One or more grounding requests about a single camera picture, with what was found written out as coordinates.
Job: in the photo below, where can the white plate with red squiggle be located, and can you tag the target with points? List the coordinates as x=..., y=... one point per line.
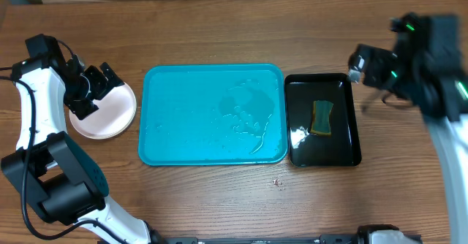
x=116, y=111

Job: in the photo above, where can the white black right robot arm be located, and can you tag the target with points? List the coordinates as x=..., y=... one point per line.
x=450, y=142

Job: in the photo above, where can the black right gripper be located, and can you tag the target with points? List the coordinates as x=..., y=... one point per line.
x=378, y=66

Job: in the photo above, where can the green yellow sponge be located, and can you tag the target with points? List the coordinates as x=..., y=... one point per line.
x=321, y=114

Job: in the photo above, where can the black rectangular water tray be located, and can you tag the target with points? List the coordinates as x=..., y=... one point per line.
x=342, y=148

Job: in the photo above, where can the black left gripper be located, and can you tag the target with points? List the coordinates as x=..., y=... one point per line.
x=112, y=77

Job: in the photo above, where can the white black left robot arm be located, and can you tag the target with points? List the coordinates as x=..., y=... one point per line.
x=61, y=187

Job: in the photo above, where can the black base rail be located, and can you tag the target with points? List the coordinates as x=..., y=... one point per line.
x=322, y=239

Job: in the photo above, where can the teal plastic tray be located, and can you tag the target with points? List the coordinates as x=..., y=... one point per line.
x=205, y=115

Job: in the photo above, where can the small crumbs on table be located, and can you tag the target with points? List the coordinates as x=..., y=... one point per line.
x=278, y=184

